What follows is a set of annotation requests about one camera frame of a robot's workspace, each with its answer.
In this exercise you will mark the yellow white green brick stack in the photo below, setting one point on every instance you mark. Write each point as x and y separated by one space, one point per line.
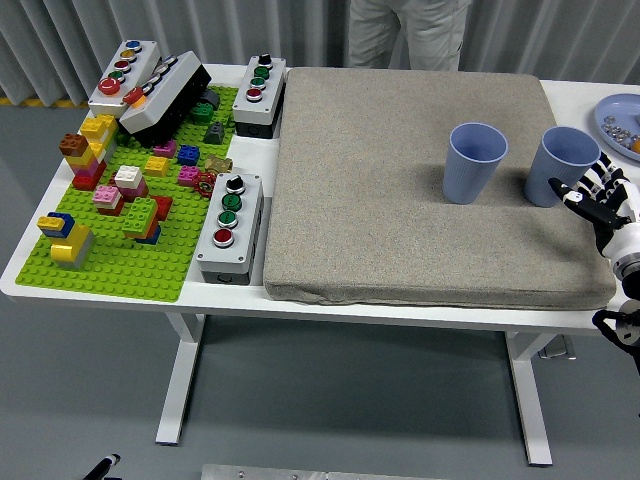
100 127

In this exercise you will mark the blue plastic plate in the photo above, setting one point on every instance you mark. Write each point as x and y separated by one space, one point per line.
617 107

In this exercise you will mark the grey metal plate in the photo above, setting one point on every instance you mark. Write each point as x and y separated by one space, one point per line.
300 472

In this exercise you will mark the grey four-control button box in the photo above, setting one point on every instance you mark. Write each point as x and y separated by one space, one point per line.
210 252

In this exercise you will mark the grey-brown cushion mat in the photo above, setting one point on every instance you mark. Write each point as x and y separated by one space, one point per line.
375 200

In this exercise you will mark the white five-button control box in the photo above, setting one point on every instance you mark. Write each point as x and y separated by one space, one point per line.
112 95

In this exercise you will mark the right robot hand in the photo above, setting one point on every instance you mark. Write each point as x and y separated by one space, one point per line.
617 225

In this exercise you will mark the yellow building brick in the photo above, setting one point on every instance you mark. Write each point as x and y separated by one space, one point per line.
156 166

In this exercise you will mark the magenta building brick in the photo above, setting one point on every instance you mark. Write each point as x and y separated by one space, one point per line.
166 149
187 175

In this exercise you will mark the dark grey arch brick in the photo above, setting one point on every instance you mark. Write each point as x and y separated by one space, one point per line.
212 98

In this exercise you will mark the white table leg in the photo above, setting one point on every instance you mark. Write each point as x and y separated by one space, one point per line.
177 380
530 400

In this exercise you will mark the blue ribbed plastic cup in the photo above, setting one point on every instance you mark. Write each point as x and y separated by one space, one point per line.
545 175
467 175

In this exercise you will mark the yellow black floor tape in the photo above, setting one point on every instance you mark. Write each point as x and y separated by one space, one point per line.
50 103

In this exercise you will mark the blue building brick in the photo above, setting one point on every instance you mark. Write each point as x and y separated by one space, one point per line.
189 155

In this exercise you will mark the yellow blue grey brick stack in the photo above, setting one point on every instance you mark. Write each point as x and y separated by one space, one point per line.
70 245

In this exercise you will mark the dark green building brick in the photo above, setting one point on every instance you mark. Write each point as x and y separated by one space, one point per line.
202 112

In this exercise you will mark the grey table height controller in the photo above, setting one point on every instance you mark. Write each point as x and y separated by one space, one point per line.
557 349

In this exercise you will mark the grey sloped building brick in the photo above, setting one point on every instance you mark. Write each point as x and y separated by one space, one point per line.
214 134

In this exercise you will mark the grey three-button control box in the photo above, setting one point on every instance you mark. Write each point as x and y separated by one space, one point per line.
245 107

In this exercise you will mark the white control box black base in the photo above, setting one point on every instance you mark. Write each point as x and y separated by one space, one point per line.
165 95

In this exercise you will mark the brass valve red handwheel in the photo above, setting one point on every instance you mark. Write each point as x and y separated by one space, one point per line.
217 164

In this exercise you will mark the brown yellow red brick tower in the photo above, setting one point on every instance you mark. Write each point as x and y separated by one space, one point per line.
82 160

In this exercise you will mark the person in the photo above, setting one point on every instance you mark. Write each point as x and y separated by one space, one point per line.
430 35

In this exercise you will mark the grey pleated curtain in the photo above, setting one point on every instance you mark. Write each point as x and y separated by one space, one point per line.
200 30

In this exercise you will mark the pink white red brick stack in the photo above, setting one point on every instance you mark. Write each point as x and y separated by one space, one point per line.
107 199

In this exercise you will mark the green orange red brick stack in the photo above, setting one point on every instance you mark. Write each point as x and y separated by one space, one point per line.
140 217

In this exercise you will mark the green building baseplate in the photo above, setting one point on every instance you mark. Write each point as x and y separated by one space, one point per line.
115 270

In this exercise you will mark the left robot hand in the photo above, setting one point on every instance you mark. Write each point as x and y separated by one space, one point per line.
102 467

